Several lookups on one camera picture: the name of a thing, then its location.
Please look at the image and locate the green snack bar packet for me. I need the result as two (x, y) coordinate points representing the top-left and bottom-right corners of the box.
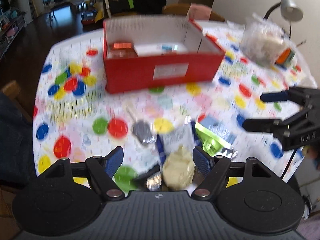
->
(195, 116), (237, 159)

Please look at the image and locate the cream pastry packet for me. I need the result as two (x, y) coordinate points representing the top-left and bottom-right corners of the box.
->
(161, 125), (196, 190)

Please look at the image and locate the dark chocolate snack packet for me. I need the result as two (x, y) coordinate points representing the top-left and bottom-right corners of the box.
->
(131, 164), (161, 190)

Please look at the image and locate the silver foil snack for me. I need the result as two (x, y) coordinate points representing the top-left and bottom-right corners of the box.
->
(132, 120), (156, 146)

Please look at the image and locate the brown Oreo snack packet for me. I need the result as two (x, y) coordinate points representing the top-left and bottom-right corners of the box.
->
(107, 42), (138, 59)

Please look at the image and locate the orange rubiks cube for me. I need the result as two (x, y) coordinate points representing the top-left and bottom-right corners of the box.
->
(275, 48), (295, 66)

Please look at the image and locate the clear plastic bag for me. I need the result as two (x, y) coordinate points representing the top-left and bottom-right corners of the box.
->
(240, 13), (296, 68)

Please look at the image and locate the balloon print tablecloth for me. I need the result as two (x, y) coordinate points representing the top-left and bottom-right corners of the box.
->
(33, 24), (319, 191)

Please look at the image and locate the silver desk lamp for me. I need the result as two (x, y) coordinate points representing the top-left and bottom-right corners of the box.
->
(264, 0), (304, 38)

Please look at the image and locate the dark jeans leg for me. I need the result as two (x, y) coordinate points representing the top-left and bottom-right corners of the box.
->
(0, 93), (36, 190)

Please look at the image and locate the pink cloth on chair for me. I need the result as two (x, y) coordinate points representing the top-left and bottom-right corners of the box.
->
(187, 3), (212, 21)

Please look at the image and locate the wooden chair near left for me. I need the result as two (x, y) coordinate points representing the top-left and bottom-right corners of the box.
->
(1, 80), (33, 122)

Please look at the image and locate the wooden chair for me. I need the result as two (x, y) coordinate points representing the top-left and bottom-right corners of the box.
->
(162, 3), (225, 22)
(1, 80), (33, 122)

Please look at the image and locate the red cardboard box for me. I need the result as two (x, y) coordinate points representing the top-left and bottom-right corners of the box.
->
(103, 15), (225, 94)

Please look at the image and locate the wooden chair far side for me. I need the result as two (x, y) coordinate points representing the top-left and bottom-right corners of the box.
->
(162, 3), (225, 22)

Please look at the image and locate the tv cabinet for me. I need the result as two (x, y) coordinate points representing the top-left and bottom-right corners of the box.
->
(0, 15), (25, 59)

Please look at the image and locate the black cable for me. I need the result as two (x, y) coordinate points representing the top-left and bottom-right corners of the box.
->
(281, 148), (299, 179)

